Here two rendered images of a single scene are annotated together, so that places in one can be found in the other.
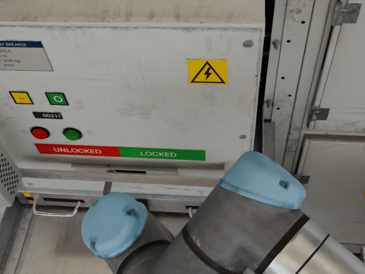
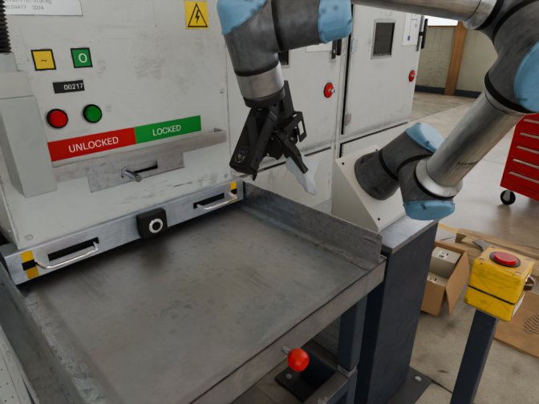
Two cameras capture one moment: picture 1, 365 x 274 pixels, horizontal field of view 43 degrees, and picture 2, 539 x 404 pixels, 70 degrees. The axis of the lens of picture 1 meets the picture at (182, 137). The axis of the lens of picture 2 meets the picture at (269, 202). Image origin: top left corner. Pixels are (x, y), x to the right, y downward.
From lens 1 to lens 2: 0.80 m
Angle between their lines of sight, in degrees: 51
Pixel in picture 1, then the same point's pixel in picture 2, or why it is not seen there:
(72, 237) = (104, 279)
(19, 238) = (37, 310)
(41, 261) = (87, 307)
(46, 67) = (77, 10)
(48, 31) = not seen: outside the picture
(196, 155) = (194, 123)
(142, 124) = (154, 87)
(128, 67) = (145, 10)
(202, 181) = (210, 138)
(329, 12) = not seen: hidden behind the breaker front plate
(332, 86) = not seen: hidden behind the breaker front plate
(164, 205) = (176, 212)
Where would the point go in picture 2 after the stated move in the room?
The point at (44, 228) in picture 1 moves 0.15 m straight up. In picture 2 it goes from (63, 291) to (43, 217)
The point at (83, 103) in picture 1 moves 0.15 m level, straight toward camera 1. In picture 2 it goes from (107, 62) to (181, 64)
